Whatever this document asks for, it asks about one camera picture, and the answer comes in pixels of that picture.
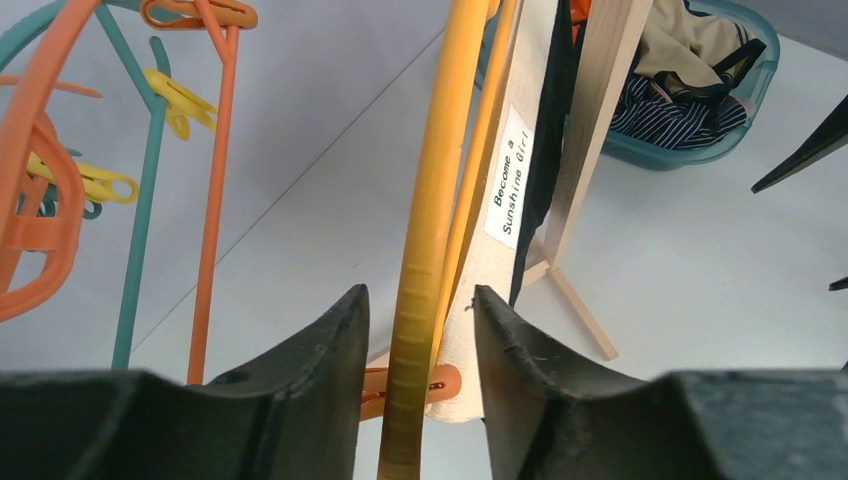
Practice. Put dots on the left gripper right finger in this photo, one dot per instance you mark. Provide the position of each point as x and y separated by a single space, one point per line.
551 413

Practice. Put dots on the teal plastic basket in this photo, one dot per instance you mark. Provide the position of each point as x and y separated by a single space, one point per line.
750 91

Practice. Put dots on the beige underwear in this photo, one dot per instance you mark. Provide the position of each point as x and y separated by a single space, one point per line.
693 55

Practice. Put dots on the teal hanger with clips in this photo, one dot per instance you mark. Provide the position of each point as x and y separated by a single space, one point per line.
170 106

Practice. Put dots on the yellow hanger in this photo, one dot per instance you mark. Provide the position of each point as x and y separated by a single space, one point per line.
417 313

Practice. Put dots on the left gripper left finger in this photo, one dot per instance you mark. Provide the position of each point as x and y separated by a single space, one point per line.
292 412

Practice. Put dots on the navy striped underwear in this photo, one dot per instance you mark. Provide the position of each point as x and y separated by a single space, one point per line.
645 112

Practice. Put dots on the orange hanger with clips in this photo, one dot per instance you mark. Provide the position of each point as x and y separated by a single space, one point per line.
223 21

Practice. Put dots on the wooden clothes rack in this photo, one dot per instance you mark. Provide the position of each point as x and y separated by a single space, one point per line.
579 91

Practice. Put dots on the black white-banded underwear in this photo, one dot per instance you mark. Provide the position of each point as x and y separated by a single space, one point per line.
494 193

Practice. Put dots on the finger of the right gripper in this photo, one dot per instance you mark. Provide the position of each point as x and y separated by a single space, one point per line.
828 137
840 284

